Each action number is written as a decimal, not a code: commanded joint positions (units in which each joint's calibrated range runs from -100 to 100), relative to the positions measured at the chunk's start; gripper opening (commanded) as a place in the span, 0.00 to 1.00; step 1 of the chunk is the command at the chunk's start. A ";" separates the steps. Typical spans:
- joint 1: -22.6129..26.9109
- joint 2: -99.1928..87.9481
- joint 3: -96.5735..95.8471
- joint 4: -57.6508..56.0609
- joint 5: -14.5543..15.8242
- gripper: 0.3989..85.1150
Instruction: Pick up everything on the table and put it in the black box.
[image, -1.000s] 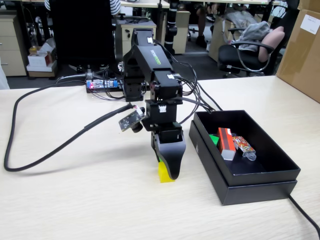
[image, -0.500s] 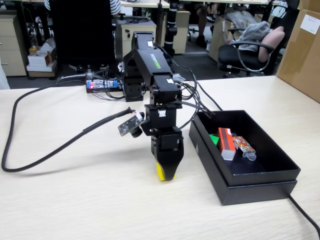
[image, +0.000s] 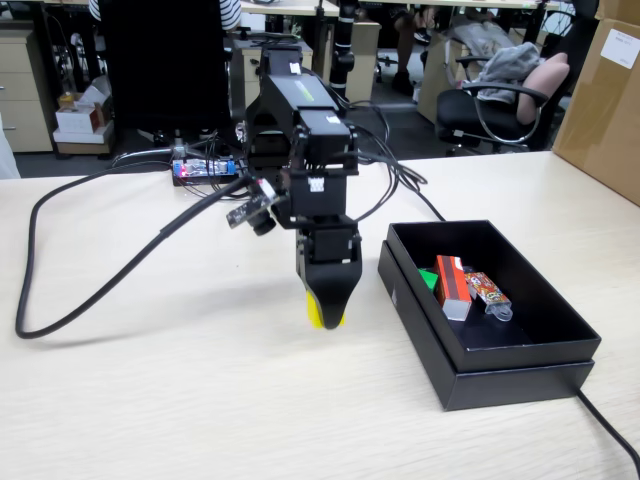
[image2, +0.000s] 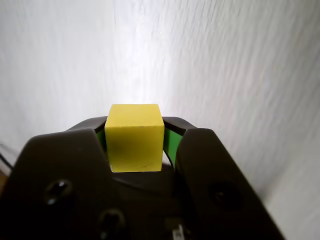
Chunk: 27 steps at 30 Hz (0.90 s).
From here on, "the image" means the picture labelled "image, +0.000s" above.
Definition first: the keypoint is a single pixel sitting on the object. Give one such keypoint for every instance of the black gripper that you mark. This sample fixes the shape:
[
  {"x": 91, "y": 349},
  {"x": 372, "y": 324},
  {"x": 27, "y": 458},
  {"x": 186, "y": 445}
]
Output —
[{"x": 327, "y": 242}]

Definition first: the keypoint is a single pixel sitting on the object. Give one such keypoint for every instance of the yellow cube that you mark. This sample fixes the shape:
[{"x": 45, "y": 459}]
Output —
[{"x": 314, "y": 312}]

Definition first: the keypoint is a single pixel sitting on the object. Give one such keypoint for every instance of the green cube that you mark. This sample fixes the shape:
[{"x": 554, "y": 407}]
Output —
[{"x": 427, "y": 281}]

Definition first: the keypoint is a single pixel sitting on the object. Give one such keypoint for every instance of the orange printed carton box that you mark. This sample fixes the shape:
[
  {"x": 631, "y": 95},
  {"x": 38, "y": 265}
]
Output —
[{"x": 450, "y": 285}]

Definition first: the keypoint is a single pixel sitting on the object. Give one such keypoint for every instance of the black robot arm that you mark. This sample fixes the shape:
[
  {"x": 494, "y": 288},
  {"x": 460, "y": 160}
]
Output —
[{"x": 285, "y": 100}]

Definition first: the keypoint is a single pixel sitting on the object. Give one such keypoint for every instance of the black cardboard box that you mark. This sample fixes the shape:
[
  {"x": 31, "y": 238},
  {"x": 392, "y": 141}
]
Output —
[{"x": 525, "y": 355}]

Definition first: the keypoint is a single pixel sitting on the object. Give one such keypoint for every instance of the black open box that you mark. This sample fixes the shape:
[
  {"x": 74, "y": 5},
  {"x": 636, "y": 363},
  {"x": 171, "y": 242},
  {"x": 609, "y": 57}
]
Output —
[{"x": 520, "y": 387}]

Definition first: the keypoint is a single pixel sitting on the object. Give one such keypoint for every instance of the white cardboard box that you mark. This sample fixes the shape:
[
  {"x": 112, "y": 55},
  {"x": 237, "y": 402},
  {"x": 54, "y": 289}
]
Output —
[{"x": 77, "y": 117}]

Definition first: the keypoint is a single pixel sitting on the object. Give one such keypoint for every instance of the large brown cardboard box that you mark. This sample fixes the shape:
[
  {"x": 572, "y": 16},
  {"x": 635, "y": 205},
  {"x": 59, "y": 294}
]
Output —
[{"x": 600, "y": 125}]

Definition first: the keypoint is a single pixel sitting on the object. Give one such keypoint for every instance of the small brown cardboard box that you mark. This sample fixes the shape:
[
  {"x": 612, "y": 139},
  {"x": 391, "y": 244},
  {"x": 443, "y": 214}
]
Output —
[{"x": 620, "y": 7}]

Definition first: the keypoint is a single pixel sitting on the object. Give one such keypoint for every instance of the robot controller circuit board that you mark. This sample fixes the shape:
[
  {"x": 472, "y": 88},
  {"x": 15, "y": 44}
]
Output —
[{"x": 200, "y": 170}]

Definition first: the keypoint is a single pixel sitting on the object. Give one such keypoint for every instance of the colourful patterned plastic stick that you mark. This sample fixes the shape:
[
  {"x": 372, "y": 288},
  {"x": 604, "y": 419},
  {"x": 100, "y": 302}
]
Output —
[{"x": 492, "y": 295}]

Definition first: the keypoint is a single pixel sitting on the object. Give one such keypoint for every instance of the black office chair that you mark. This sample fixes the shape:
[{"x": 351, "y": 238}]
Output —
[{"x": 465, "y": 112}]

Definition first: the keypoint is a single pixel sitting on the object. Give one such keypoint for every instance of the plain beige cabinet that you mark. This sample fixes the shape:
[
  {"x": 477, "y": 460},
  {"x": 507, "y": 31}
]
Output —
[{"x": 365, "y": 60}]

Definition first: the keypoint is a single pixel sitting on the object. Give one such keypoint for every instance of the black pole stand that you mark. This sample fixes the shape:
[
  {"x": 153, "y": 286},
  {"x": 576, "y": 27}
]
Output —
[{"x": 345, "y": 45}]

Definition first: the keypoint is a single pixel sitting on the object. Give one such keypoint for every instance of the seated person legs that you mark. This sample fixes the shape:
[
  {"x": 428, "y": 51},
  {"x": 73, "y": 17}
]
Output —
[{"x": 405, "y": 35}]

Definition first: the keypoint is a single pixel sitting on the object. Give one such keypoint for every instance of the black computer monitor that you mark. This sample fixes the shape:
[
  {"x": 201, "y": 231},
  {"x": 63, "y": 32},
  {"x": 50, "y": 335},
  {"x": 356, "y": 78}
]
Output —
[{"x": 165, "y": 60}]

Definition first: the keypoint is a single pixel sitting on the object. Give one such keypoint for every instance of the flat beige carton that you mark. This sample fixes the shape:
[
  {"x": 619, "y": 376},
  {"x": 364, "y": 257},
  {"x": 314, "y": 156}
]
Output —
[{"x": 82, "y": 145}]

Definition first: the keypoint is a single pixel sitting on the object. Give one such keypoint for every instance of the light wood desk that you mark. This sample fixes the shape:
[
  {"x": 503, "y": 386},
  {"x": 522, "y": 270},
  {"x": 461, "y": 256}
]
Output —
[{"x": 280, "y": 6}]

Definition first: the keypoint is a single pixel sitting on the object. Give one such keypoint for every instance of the person in striped shirt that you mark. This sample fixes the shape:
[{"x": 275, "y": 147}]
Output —
[{"x": 231, "y": 12}]

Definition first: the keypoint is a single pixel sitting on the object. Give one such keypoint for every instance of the grey cloth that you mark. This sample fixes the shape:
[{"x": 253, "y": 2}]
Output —
[{"x": 510, "y": 65}]

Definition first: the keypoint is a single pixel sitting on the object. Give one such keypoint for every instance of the pink cushion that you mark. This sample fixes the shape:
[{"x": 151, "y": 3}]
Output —
[{"x": 542, "y": 85}]

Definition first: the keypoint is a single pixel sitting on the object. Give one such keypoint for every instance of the white garment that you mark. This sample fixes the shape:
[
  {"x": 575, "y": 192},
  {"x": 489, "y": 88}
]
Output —
[{"x": 7, "y": 155}]

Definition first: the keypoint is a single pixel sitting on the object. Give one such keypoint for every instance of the beige drawer cabinet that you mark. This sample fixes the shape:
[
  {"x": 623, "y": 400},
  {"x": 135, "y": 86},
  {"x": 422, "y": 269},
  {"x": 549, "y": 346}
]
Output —
[{"x": 25, "y": 90}]

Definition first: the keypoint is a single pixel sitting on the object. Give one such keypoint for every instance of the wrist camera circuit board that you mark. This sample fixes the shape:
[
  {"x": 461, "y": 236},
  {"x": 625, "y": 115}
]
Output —
[{"x": 250, "y": 207}]

